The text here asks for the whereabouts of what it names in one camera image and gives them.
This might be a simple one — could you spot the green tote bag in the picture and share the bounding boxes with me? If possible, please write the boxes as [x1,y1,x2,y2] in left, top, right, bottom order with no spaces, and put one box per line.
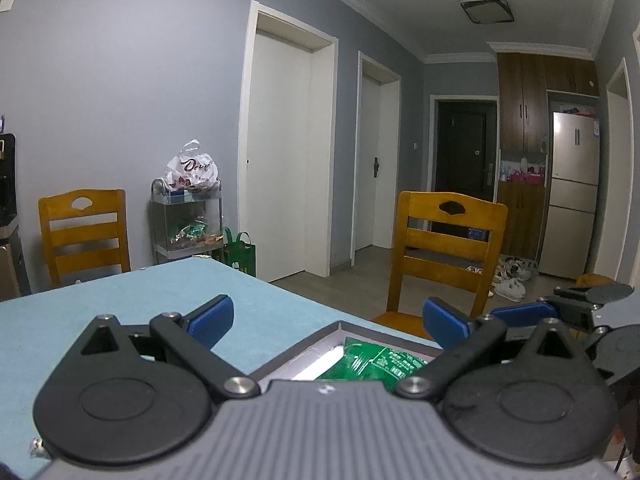
[212,227,257,278]

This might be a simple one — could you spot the white door with black handle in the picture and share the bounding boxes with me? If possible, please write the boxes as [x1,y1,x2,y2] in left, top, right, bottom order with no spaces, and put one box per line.
[356,51,402,266]

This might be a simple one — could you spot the black water dispenser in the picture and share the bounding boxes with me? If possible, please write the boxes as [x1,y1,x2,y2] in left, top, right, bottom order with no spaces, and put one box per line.
[0,132,31,301]

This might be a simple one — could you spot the wooden cabinet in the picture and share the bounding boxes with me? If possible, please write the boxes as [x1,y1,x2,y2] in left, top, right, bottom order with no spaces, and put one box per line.
[496,52,599,261]

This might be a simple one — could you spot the white plastic bag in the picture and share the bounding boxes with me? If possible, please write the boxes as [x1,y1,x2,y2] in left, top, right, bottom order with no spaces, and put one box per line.
[162,140,219,193]

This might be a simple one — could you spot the white interior door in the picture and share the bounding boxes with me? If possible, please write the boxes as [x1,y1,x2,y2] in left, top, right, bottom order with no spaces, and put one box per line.
[239,1,338,283]

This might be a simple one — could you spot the grey cardboard box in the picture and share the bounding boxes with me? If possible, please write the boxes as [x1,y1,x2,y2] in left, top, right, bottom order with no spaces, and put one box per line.
[250,320,441,393]

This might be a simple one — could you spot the pile of shoes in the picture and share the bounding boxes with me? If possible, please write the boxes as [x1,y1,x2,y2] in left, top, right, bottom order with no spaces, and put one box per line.
[467,255,538,303]

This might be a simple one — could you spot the metal trolley cart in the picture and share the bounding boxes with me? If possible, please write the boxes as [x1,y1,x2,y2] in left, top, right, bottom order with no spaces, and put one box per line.
[151,177,223,265]

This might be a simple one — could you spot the beige refrigerator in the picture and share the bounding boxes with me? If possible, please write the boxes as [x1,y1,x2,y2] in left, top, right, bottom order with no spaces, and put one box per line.
[537,110,601,281]

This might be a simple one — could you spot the white door frame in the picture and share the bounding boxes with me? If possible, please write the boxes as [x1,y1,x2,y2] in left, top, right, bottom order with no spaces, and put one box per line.
[595,57,635,286]

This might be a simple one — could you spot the green snack bag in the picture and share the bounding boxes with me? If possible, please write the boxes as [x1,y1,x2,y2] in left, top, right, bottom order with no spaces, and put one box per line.
[317,336,431,393]

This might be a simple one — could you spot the square ceiling lamp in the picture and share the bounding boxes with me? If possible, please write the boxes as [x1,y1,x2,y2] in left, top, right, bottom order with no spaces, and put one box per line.
[460,0,515,24]

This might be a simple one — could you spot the wooden chair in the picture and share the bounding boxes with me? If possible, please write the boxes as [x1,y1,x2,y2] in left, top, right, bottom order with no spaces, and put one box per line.
[372,191,508,341]
[38,189,132,293]

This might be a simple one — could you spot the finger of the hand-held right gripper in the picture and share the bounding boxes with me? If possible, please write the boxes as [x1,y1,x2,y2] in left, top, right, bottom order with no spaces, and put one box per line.
[490,282,635,331]

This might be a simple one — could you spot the snack packets in cart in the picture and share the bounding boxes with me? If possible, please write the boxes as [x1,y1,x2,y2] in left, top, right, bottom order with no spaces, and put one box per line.
[167,217,223,251]

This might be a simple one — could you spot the wooden stool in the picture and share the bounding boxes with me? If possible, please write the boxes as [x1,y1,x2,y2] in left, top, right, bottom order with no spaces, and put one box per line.
[575,273,616,291]

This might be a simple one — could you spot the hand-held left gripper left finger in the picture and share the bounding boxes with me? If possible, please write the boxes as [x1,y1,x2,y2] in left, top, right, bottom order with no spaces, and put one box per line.
[65,294,261,403]

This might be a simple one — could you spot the dark entrance door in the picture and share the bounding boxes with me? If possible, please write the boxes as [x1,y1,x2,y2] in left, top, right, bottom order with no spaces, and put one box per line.
[430,95,499,196]

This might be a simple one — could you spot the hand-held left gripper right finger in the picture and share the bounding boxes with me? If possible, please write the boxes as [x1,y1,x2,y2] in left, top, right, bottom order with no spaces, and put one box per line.
[392,296,586,402]

